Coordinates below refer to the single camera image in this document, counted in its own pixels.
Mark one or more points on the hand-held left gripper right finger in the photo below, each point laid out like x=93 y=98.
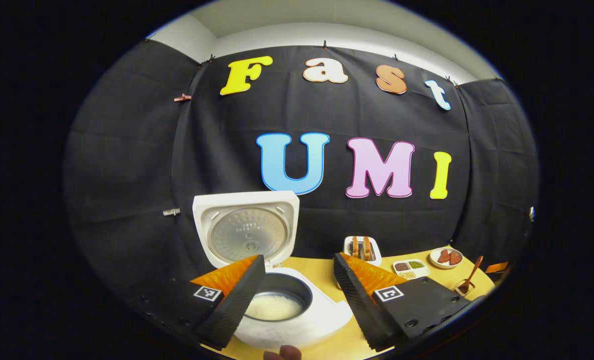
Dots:
x=359 y=305

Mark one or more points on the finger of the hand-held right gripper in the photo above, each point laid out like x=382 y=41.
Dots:
x=497 y=267

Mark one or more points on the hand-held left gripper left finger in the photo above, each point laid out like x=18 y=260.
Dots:
x=234 y=305

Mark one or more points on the brown wooden spoon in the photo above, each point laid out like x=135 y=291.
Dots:
x=474 y=272

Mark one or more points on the white rice cooker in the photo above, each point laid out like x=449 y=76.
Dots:
x=322 y=310

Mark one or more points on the red meat piece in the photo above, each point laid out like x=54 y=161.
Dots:
x=455 y=258
x=444 y=256

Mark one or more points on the white toaster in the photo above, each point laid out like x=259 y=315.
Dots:
x=377 y=250

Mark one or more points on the toast bread slice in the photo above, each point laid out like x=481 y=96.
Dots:
x=355 y=246
x=366 y=247

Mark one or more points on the white divided bean dish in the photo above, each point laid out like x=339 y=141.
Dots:
x=411 y=270

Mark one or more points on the round white plate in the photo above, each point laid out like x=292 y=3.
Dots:
x=434 y=257

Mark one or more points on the silver cloth clip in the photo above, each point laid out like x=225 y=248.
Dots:
x=171 y=212

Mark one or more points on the black backdrop cloth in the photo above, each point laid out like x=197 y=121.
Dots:
x=142 y=150

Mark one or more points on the copper cloth clip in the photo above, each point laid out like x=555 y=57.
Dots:
x=182 y=97

